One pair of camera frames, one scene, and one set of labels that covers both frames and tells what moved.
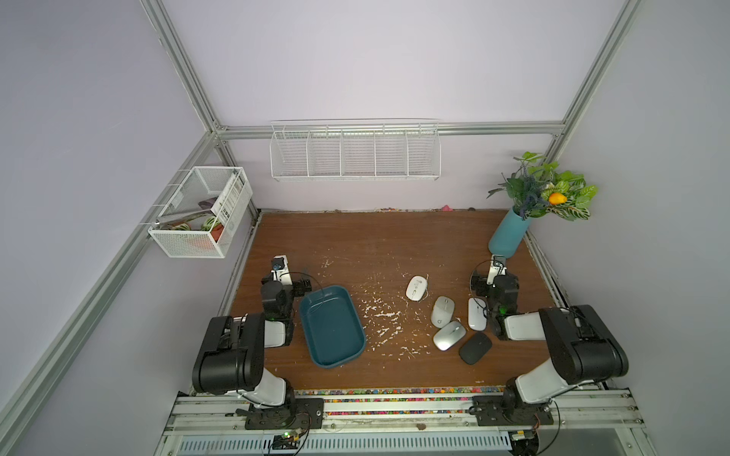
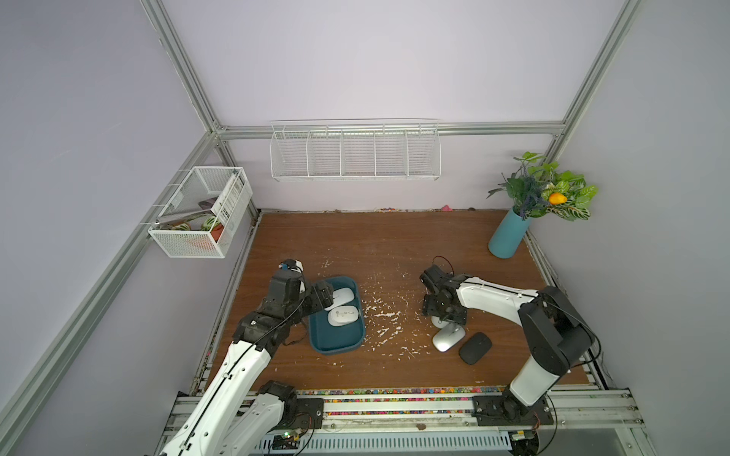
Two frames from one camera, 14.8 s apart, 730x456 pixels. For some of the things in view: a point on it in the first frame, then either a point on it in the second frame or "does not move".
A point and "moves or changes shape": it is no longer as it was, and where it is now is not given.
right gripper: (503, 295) to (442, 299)
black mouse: (474, 348) does not move
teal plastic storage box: (333, 326) moves or changes shape
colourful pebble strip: (424, 390) does not move
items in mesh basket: (204, 219) does not move
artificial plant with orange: (538, 188) does not move
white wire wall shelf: (355, 149) does not move
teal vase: (509, 236) does not move
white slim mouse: (477, 313) to (341, 296)
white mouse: (416, 288) to (340, 315)
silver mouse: (449, 335) does not move
